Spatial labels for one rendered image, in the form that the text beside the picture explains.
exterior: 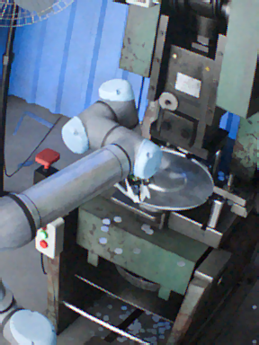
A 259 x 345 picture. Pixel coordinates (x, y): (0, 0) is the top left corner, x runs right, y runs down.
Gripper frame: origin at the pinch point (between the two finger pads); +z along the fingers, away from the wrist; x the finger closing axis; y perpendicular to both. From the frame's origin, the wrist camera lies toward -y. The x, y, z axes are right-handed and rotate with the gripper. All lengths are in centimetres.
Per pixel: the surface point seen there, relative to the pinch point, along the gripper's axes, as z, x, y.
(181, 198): 5.2, 11.0, 0.3
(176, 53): -30.1, 21.1, -15.6
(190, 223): 15.0, 12.5, 1.0
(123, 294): 47.5, -11.1, -8.0
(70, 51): 38, 6, -184
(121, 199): 0.1, -4.3, -0.8
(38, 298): 69, -45, -35
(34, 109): 76, -23, -196
